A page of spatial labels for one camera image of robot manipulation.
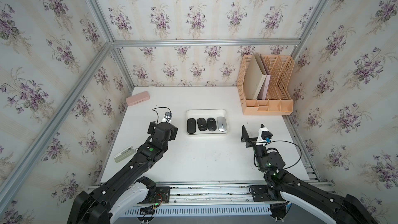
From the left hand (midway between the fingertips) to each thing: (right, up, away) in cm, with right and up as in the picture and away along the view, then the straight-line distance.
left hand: (165, 124), depth 81 cm
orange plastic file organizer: (+72, +12, +19) cm, 75 cm away
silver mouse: (+32, -2, +14) cm, 35 cm away
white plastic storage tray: (+23, +4, +23) cm, 33 cm away
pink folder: (+59, +18, +14) cm, 63 cm away
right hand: (+46, 0, -6) cm, 46 cm away
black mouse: (+13, -3, +16) cm, 21 cm away
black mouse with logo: (+20, -2, +14) cm, 24 cm away
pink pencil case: (-27, +15, +30) cm, 43 cm away
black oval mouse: (+26, -2, +16) cm, 31 cm away
